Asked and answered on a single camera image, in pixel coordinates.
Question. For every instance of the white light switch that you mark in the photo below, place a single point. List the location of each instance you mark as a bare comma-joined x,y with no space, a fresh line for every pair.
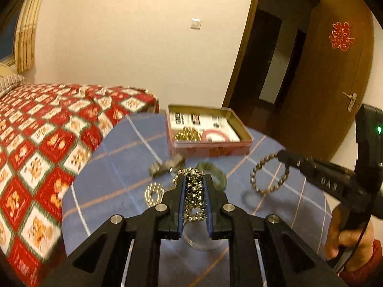
196,24

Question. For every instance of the person's right hand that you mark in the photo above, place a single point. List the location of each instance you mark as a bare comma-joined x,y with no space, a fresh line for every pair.
335,239

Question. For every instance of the red patterned bed blanket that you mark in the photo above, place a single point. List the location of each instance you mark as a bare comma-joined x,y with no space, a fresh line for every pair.
45,140

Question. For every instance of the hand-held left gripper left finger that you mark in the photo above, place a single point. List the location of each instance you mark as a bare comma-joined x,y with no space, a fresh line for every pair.
180,215

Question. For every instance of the window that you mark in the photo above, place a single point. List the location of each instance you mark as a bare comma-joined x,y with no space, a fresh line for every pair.
7,36

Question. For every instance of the brown door frame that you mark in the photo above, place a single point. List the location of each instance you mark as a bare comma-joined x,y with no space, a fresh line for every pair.
242,65

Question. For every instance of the yellow pillow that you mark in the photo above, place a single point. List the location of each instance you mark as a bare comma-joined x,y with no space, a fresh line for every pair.
6,70

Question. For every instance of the pink tin box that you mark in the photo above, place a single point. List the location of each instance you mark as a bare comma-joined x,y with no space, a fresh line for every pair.
209,151

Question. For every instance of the jewellery pile in tin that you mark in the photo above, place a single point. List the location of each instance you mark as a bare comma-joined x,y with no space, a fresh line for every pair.
209,122

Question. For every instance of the clear bangle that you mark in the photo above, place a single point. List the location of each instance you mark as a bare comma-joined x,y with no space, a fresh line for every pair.
196,244

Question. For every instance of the brown wooden door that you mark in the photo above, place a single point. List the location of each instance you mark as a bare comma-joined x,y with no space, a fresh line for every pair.
323,95

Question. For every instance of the striped pillow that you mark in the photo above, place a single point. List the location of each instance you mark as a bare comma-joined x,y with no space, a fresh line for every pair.
10,83

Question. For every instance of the pink bangle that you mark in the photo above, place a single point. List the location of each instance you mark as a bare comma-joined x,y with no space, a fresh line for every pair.
215,132

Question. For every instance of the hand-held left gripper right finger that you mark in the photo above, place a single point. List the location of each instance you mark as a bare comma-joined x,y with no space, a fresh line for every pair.
208,215

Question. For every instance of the yellow curtain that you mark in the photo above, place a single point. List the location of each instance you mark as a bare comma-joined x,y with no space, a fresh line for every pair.
28,30

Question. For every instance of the blue checked tablecloth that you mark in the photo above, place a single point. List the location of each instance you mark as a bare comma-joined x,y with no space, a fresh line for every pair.
119,155

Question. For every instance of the red paper door decoration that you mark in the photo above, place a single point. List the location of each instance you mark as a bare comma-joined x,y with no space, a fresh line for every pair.
342,36

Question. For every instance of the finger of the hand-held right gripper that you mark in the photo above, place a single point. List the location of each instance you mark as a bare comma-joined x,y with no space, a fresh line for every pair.
317,172

